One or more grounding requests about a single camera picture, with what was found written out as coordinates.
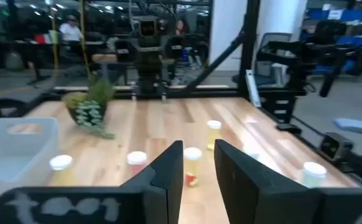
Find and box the black metal table frame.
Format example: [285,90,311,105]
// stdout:
[28,0,309,125]

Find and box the potted succulent plant black pot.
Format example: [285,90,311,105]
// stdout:
[61,76,117,140]

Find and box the yellow pole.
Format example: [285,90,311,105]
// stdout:
[50,15,60,78]
[80,0,91,78]

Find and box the black table clamp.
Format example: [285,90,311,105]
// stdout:
[276,123,303,136]

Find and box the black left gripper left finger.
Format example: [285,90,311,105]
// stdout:
[121,140,185,224]

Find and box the black box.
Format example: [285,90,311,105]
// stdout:
[319,132,355,161]

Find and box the person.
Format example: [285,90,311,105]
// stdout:
[174,19,190,37]
[58,14,85,60]

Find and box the grey office chair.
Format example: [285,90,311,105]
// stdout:
[232,32,294,88]

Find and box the yellow pill bottle red label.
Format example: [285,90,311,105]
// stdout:
[183,147,203,188]

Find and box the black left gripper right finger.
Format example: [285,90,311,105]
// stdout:
[213,139,323,224]

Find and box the white tag strip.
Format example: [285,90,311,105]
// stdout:
[245,69,262,108]

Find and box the white plastic basket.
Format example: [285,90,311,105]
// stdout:
[0,117,60,190]

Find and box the blue-grey padded seat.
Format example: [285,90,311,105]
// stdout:
[333,117,362,138]

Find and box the wooden background table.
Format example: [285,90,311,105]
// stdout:
[91,52,175,66]

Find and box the blue storage shelving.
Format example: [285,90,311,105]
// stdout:
[299,7,362,75]

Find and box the pink pill bottle white cap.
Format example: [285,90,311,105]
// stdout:
[126,151,148,177]

